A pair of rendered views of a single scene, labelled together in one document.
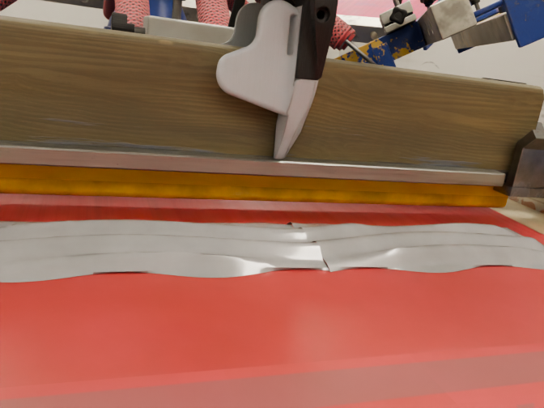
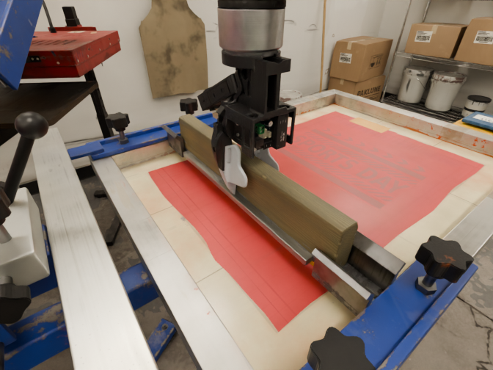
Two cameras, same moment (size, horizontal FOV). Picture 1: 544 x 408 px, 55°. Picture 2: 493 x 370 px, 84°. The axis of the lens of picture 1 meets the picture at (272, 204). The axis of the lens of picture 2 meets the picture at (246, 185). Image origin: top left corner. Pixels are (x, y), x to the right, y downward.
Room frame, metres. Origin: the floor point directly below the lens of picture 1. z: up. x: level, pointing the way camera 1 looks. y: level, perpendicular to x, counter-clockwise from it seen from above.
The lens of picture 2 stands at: (0.45, 0.37, 1.27)
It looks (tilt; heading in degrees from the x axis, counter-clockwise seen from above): 35 degrees down; 254
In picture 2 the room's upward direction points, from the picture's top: straight up
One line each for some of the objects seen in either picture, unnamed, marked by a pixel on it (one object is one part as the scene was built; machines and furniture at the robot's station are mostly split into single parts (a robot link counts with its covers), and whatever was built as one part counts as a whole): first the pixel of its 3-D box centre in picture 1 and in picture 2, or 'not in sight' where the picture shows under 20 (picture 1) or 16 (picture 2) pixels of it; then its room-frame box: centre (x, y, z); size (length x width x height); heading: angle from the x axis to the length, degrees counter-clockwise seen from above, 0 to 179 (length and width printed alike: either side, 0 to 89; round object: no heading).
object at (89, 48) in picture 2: not in sight; (48, 50); (0.91, -1.10, 1.06); 0.61 x 0.46 x 0.12; 81
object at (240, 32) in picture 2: not in sight; (253, 31); (0.34, 0.02, 1.23); 0.08 x 0.08 x 0.05
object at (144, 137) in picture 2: not in sight; (161, 143); (0.48, -0.25, 0.97); 0.30 x 0.05 x 0.07; 21
